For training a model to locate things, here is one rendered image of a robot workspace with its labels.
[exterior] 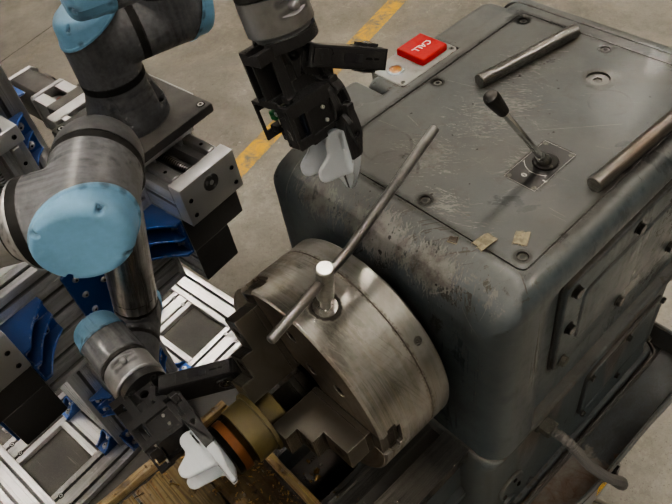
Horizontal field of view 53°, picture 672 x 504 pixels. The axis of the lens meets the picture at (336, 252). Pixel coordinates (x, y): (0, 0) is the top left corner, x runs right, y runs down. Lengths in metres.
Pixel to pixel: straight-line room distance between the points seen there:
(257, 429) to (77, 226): 0.34
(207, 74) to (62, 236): 2.89
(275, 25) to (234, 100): 2.70
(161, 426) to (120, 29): 0.65
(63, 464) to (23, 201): 1.36
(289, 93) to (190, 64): 3.04
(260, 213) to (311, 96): 2.04
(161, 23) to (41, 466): 1.34
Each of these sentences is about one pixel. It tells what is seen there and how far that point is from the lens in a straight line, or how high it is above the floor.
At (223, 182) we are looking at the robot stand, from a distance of 1.29.
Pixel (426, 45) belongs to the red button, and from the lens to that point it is 1.18.
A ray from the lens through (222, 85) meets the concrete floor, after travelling 3.54.
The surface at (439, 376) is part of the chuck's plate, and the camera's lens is 0.89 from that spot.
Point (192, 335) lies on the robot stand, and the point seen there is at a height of 0.21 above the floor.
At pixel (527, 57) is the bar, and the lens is 1.13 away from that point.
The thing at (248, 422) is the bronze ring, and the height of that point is 1.12.
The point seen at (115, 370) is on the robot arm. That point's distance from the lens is 1.02.
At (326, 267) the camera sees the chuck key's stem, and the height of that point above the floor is 1.32.
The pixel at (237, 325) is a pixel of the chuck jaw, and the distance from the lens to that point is 0.89.
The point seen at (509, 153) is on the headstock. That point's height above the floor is 1.26.
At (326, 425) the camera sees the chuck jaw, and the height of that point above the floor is 1.11.
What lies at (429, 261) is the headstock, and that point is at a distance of 0.86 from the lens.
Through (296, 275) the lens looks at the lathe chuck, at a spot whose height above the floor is 1.23.
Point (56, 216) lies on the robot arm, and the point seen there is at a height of 1.42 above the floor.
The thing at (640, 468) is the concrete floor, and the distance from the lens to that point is 2.13.
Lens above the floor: 1.89
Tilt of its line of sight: 48 degrees down
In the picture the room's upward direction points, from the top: 12 degrees counter-clockwise
